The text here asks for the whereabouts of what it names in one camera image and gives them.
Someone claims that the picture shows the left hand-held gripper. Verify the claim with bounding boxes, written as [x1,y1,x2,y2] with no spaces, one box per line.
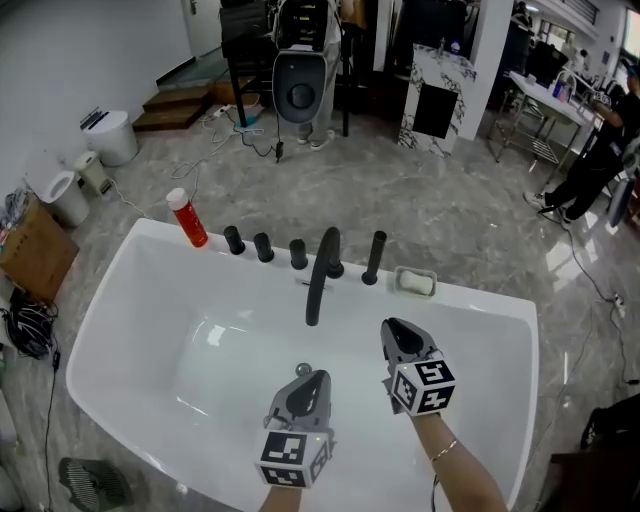
[254,369,337,490]

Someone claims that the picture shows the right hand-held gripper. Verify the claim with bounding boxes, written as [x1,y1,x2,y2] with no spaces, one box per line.
[380,317,457,417]

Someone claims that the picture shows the white bathtub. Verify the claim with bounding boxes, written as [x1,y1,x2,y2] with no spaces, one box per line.
[65,217,540,512]

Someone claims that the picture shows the black handheld shower head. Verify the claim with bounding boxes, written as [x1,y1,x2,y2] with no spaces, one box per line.
[368,230,388,277]

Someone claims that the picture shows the person's left forearm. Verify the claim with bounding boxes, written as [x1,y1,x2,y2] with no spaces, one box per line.
[257,483,307,512]

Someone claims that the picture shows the person's right forearm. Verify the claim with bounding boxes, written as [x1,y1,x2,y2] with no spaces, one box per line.
[409,410,511,512]

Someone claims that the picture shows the clear soap dish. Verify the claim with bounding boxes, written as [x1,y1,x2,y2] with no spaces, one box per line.
[388,265,439,301]

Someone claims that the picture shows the white soap bar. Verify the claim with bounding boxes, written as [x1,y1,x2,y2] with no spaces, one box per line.
[397,270,435,294]

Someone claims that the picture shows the black curved faucet spout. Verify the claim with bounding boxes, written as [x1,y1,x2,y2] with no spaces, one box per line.
[305,226,346,328]

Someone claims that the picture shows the black cylindrical faucet knob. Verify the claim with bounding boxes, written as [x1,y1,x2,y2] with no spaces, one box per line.
[222,225,247,256]
[252,232,276,264]
[288,238,310,272]

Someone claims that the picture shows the black bag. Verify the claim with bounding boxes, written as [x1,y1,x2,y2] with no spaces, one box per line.
[579,393,640,451]

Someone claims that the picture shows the black mesh cover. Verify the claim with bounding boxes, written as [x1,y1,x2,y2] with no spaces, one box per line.
[58,456,135,512]

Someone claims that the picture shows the dark wooden furniture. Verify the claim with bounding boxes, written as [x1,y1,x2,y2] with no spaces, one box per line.
[549,447,640,512]

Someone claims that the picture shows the red bottle with white cap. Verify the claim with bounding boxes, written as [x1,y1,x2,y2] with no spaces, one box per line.
[165,187,210,249]

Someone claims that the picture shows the marble pattern counter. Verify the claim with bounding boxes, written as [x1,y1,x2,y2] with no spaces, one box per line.
[397,42,478,157]

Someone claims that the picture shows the grey oval panel device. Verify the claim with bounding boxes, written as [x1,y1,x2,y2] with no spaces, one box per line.
[271,43,329,127]

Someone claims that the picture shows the brown cardboard box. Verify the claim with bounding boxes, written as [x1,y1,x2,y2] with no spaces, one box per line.
[0,192,81,302]

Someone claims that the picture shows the white open bucket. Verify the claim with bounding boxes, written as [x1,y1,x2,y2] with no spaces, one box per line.
[39,170,92,228]

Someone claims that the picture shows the small beige pedal bin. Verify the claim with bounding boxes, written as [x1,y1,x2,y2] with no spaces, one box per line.
[74,150,113,199]

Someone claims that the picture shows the large white round bin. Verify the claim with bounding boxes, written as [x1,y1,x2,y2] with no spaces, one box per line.
[81,109,140,168]

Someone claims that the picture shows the brown wooden steps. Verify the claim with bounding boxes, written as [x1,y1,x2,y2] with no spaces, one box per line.
[131,83,212,133]

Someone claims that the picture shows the thin gold bracelet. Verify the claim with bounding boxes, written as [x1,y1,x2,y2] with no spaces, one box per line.
[428,438,459,464]

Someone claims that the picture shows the bundle of black cables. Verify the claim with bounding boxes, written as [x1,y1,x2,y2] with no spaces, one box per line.
[0,289,62,371]

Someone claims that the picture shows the black floor cable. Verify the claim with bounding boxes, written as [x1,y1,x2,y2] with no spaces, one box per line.
[219,107,287,165]

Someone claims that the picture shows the metal frame sink table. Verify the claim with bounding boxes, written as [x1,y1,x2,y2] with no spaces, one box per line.
[486,69,600,187]

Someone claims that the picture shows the white floor cable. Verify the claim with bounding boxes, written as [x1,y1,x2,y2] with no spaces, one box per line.
[107,112,241,221]

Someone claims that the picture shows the black table frame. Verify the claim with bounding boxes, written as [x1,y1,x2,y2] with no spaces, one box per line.
[219,0,281,130]

